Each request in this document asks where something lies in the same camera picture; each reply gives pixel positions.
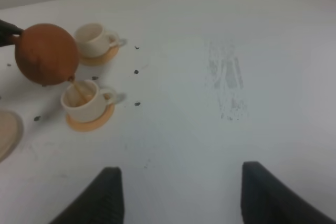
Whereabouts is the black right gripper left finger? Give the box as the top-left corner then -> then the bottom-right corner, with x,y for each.
51,167 -> 125,224

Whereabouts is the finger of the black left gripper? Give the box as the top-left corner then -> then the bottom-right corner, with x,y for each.
0,20 -> 24,47

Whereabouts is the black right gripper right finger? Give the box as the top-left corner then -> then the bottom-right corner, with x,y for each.
240,162 -> 335,223

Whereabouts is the brown clay teapot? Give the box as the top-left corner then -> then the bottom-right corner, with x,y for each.
8,23 -> 79,86

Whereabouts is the beige round teapot coaster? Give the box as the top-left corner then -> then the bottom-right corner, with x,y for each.
1,109 -> 24,162

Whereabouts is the orange near cup coaster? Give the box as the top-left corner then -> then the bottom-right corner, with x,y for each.
66,104 -> 115,132

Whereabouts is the orange cup coaster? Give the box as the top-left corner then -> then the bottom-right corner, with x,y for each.
66,104 -> 115,132
79,46 -> 119,66

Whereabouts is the white far teacup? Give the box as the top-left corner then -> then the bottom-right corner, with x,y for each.
73,23 -> 127,59

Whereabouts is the white teacup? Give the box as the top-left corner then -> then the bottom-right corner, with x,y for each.
60,80 -> 126,123
73,23 -> 127,59

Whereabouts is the orange far cup coaster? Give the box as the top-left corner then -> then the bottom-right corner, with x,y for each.
79,46 -> 119,66

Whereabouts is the white near teacup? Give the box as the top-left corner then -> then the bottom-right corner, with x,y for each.
60,80 -> 126,123

